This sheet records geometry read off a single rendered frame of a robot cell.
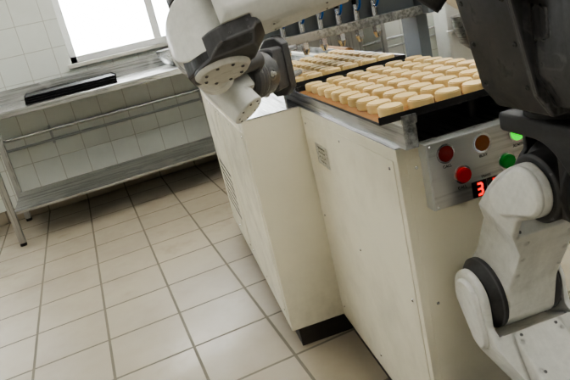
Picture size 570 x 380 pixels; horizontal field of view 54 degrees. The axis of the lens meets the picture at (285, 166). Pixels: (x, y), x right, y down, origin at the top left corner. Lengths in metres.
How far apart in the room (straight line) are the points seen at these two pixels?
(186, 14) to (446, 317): 0.86
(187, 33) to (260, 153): 1.03
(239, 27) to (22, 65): 3.98
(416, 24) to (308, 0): 1.30
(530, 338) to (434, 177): 0.35
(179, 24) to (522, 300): 0.80
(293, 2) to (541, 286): 0.74
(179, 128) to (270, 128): 3.04
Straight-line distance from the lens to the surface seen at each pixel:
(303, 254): 1.88
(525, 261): 1.08
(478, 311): 1.17
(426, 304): 1.26
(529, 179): 0.89
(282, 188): 1.78
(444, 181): 1.13
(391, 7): 1.93
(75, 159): 4.70
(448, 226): 1.21
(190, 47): 0.74
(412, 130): 1.08
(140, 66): 4.59
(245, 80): 1.01
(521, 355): 1.20
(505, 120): 0.94
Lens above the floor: 1.16
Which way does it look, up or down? 16 degrees down
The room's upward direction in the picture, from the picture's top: 13 degrees counter-clockwise
